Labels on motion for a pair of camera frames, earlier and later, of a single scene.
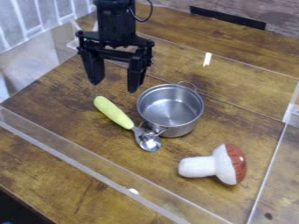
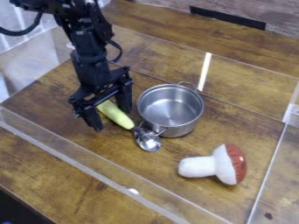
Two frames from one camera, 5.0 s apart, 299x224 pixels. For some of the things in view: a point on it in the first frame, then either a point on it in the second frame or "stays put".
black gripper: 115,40 -> 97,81
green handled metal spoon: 147,141 stays put
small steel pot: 171,106 stays put
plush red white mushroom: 224,164 stays put
